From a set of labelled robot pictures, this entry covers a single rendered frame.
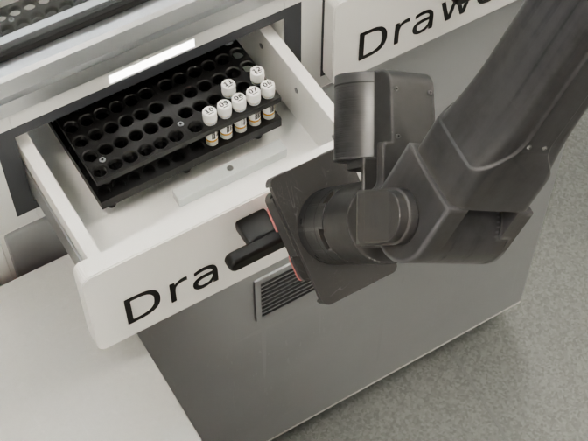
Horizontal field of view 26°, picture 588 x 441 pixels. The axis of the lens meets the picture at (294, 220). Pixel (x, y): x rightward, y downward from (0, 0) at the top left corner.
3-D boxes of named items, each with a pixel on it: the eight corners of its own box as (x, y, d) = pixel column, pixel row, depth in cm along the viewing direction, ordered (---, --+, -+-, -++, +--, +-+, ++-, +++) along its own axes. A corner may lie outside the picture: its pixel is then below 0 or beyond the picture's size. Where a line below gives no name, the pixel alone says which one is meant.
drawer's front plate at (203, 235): (393, 203, 113) (402, 126, 104) (99, 353, 105) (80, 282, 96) (382, 190, 114) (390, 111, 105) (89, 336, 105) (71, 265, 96)
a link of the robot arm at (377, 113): (401, 244, 75) (512, 247, 80) (402, 49, 76) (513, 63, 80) (293, 247, 85) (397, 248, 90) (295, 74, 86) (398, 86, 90)
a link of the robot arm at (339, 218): (352, 262, 81) (434, 264, 83) (353, 156, 82) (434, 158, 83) (317, 263, 88) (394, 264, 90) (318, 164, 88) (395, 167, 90)
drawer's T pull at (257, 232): (312, 234, 102) (312, 224, 101) (231, 275, 99) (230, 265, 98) (289, 202, 103) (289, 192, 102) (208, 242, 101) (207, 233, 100)
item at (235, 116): (281, 101, 110) (281, 96, 109) (97, 186, 105) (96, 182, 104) (269, 87, 111) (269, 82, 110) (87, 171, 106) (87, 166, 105)
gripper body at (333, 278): (335, 146, 95) (371, 136, 88) (389, 269, 96) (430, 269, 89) (260, 181, 94) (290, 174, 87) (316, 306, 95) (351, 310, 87)
